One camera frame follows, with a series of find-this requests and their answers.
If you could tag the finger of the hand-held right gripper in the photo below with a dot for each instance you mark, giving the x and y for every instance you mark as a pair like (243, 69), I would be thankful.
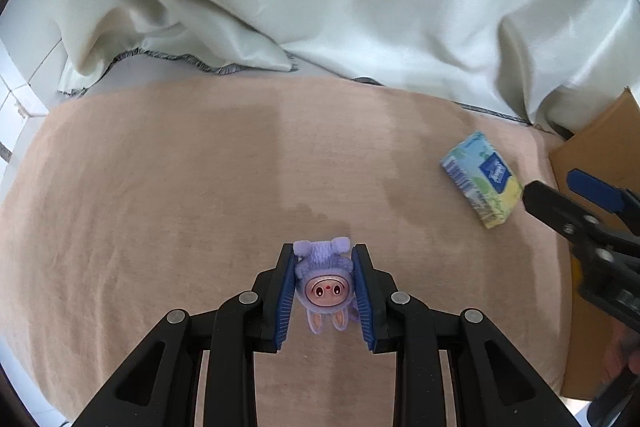
(550, 207)
(595, 192)

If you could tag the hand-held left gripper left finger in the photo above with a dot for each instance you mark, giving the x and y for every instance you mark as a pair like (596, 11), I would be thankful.
(282, 302)

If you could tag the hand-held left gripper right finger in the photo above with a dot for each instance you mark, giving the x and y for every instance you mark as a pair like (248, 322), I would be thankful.
(362, 302)

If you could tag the brown cardboard box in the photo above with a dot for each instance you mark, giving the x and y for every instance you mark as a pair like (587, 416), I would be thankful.
(600, 147)

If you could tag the green yellow tissue pack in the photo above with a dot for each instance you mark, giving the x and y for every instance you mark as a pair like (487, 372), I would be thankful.
(480, 177)

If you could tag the person's right hand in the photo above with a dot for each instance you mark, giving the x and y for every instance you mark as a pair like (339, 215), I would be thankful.
(620, 352)

